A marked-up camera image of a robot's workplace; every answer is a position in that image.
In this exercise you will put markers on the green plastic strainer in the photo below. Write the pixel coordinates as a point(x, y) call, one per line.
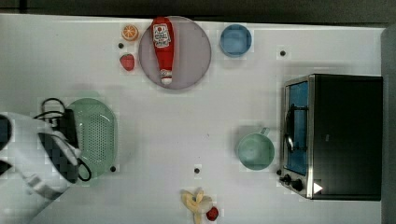
point(97, 136)

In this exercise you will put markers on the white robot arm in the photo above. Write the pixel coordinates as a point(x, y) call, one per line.
point(38, 165)

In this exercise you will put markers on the grey round plate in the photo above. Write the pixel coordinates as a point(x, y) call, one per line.
point(191, 59)

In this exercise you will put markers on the green mug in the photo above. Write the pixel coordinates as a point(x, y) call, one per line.
point(256, 151)

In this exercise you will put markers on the blue round bowl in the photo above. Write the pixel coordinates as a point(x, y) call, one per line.
point(235, 40)

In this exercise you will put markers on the red strawberry toy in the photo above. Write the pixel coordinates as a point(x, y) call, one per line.
point(127, 61)

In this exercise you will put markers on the peeled banana toy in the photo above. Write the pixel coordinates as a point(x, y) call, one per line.
point(199, 204)

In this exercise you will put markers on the red ketchup bottle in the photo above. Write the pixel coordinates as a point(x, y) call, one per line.
point(162, 35)

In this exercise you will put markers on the small red fruit toy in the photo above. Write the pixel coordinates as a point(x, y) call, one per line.
point(212, 214)

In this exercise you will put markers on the orange slice toy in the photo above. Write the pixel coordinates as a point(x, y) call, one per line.
point(129, 32)

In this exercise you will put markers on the black toaster oven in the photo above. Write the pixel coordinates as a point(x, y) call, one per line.
point(332, 137)

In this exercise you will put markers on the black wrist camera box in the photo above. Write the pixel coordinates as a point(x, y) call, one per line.
point(67, 126)

